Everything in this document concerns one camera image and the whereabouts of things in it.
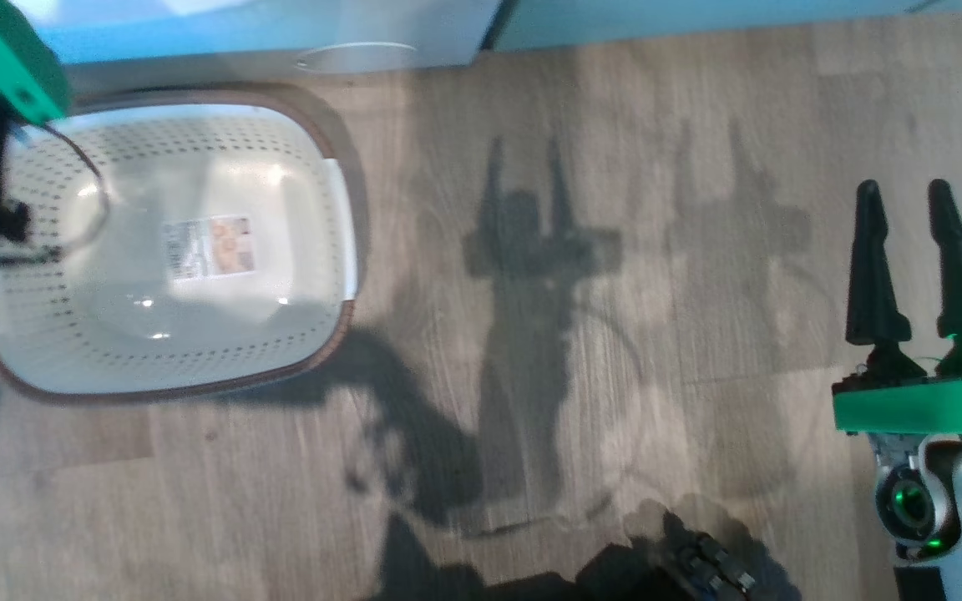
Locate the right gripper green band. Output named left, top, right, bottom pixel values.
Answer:
left=832, top=178, right=962, bottom=435

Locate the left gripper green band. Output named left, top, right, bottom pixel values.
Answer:
left=0, top=0, right=71, bottom=124

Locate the white washing machine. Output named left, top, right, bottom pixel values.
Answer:
left=30, top=0, right=503, bottom=74

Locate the basket product label sticker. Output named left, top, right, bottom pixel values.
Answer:
left=162, top=215, right=255, bottom=280

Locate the white perforated laundry basket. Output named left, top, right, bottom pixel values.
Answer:
left=0, top=83, right=358, bottom=406

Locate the wide teal cabinet panel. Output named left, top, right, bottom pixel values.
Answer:
left=489, top=0, right=962, bottom=53

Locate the white oval filter hatch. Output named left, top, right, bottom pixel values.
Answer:
left=296, top=42, right=417, bottom=74

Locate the thin dark wire loop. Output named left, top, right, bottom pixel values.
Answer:
left=0, top=124, right=111, bottom=265

